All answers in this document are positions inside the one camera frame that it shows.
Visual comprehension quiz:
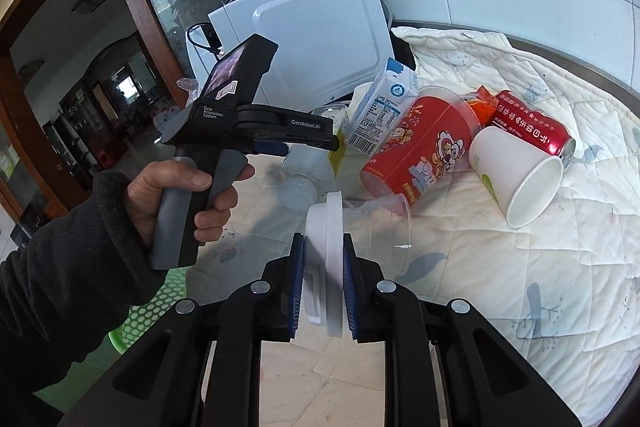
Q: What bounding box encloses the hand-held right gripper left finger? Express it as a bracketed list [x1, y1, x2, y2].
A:
[65, 233, 305, 427]

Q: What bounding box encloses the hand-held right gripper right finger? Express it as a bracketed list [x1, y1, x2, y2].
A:
[341, 234, 582, 427]

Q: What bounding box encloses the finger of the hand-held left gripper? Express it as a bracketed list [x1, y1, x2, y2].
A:
[237, 103, 342, 156]

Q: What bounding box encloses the white plastic lid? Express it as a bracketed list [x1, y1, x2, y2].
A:
[304, 190, 347, 338]

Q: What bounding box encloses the clear plastic bottle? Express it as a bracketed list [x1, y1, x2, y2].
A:
[279, 104, 352, 214]

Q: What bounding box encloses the person's left forearm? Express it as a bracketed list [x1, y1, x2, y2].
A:
[0, 170, 187, 427]

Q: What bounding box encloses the person's left hand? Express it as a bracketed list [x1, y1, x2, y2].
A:
[124, 158, 256, 253]

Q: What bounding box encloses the clear plastic bag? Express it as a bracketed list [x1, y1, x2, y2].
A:
[176, 76, 202, 108]

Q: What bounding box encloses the clear plastic cup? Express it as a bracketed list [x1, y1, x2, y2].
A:
[340, 193, 414, 279]

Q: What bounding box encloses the blue white milk carton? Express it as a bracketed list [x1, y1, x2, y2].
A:
[347, 57, 421, 156]

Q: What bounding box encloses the white microwave oven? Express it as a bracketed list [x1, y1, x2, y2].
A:
[207, 0, 394, 108]

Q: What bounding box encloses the red paper noodle bucket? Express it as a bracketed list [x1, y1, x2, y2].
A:
[359, 95, 484, 208]

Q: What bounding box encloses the green perforated plastic basket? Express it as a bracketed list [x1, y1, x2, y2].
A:
[109, 266, 189, 354]

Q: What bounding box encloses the orange snack wrapper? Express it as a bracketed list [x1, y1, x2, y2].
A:
[462, 85, 502, 128]

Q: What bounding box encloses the white paper cup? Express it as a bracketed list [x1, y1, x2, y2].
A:
[468, 125, 565, 229]

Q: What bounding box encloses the white quilted cloth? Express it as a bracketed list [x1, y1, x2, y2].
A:
[184, 26, 640, 408]

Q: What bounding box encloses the red soda can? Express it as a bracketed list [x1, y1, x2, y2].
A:
[487, 89, 577, 168]

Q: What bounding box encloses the black cable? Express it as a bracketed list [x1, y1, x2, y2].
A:
[186, 22, 223, 56]

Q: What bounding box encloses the wooden door frame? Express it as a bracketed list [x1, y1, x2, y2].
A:
[0, 0, 188, 220]

